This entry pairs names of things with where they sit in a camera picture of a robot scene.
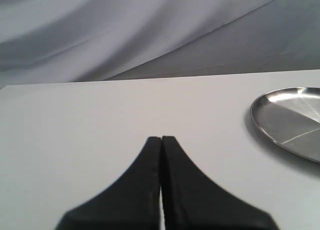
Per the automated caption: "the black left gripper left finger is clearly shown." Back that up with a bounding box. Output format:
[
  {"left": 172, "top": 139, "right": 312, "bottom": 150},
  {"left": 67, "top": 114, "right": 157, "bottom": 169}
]
[{"left": 56, "top": 137, "right": 162, "bottom": 230}]

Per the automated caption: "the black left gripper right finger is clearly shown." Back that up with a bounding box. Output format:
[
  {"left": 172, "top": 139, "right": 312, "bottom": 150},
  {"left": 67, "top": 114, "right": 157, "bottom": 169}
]
[{"left": 161, "top": 136, "right": 278, "bottom": 230}]

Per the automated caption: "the grey backdrop cloth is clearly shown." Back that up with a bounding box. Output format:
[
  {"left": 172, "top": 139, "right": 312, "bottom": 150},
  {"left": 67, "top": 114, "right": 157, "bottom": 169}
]
[{"left": 0, "top": 0, "right": 320, "bottom": 86}]

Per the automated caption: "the round stainless steel plate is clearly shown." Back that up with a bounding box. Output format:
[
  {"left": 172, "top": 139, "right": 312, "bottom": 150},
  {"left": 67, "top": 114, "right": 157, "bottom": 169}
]
[{"left": 249, "top": 87, "right": 320, "bottom": 163}]

